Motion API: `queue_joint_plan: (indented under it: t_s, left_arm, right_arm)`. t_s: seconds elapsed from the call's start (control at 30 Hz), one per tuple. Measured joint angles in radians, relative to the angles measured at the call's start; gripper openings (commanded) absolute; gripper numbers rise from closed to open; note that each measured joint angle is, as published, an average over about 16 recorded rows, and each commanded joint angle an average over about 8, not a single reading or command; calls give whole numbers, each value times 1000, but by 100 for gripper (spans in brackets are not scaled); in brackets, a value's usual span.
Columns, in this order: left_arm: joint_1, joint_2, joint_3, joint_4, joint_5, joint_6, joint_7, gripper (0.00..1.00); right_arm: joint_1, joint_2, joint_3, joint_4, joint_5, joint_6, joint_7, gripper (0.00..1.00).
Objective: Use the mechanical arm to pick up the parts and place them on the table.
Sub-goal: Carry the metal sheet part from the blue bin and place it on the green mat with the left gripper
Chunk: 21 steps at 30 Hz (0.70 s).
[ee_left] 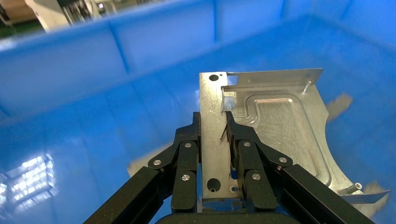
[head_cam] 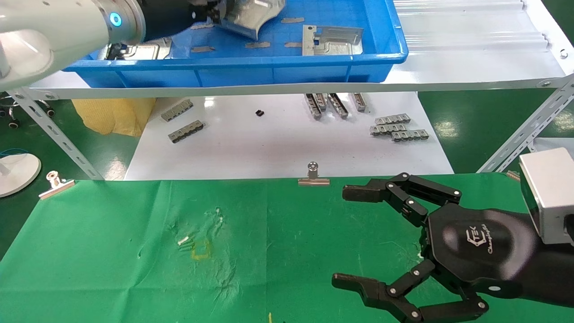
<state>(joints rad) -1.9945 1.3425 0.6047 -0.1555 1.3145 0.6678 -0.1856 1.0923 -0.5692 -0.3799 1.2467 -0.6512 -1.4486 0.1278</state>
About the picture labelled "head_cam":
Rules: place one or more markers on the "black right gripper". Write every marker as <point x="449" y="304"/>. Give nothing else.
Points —
<point x="480" y="246"/>

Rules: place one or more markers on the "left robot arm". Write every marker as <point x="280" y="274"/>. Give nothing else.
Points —
<point x="45" y="36"/>

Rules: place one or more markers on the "white round stand base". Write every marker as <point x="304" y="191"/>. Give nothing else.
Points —
<point x="18" y="172"/>

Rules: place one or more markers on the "grey tape strip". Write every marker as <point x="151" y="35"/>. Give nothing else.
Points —
<point x="258" y="45"/>
<point x="293" y="45"/>
<point x="293" y="20"/>
<point x="203" y="49"/>

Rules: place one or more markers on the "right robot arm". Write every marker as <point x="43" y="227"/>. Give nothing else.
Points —
<point x="556" y="269"/>

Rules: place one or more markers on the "yellow mesh bag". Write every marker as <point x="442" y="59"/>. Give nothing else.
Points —
<point x="112" y="116"/>

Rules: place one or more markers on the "small white scrap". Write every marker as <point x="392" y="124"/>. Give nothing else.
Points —
<point x="183" y="240"/>

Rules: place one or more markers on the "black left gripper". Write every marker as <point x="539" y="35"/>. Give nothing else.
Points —
<point x="199" y="12"/>

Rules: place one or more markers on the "stamped sheet metal part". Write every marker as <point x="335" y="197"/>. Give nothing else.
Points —
<point x="334" y="42"/>
<point x="148" y="50"/>
<point x="255" y="18"/>

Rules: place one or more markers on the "green cloth mat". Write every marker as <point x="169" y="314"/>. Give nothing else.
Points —
<point x="278" y="233"/>

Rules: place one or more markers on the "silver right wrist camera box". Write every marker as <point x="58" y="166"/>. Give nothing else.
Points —
<point x="551" y="197"/>

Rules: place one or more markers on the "office chair wheel base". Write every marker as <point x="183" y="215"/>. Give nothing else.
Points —
<point x="13" y="123"/>

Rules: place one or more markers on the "blue plastic tray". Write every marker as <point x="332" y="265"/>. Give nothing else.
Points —
<point x="233" y="72"/>

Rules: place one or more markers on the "perforated angle iron rack leg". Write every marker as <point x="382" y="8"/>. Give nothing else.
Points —
<point x="524" y="130"/>
<point x="45" y="121"/>

